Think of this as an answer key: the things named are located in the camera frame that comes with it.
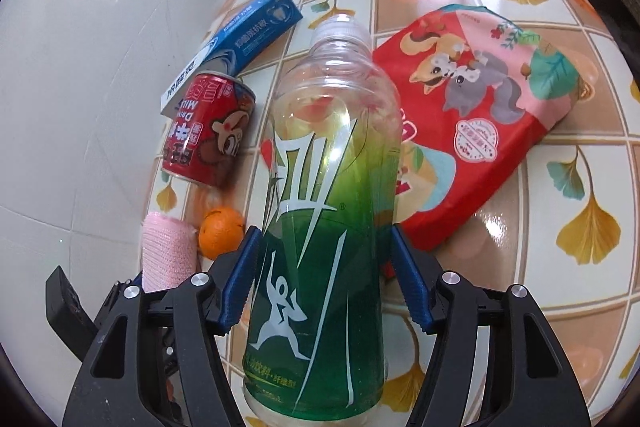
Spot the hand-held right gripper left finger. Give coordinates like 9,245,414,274
62,227,263,427

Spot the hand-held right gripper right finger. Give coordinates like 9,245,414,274
391,226,593,427

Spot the pink cloth roll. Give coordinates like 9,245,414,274
141,210,196,296

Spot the clear green-label plastic bottle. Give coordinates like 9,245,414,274
242,17,404,426

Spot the red drink can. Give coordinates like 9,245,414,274
161,73,258,186

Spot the red cartoon snack bag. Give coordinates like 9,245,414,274
372,4,599,281

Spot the blue toothpaste box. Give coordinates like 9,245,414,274
159,0,304,118

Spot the small orange fruit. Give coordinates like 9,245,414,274
198,206,246,261

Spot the patterned tile-print tablecloth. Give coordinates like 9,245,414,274
150,0,640,427

